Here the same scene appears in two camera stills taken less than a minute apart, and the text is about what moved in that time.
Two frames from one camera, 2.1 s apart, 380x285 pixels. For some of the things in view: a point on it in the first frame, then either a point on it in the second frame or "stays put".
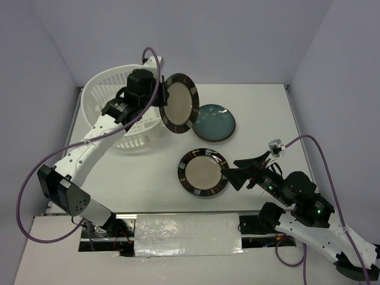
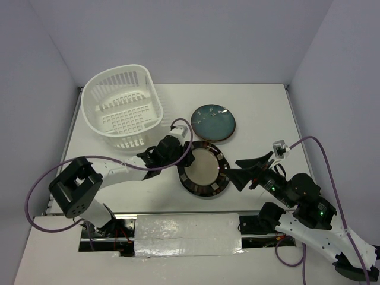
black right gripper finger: (238, 177) stays put
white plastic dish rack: (98, 89) stays put
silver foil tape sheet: (171, 235) stays put
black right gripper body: (266, 178) stays put
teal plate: (214, 122) stays put
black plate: (182, 107) to (206, 175)
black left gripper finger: (165, 92) to (188, 158)
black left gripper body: (146, 99) to (179, 154)
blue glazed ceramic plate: (214, 126) stays put
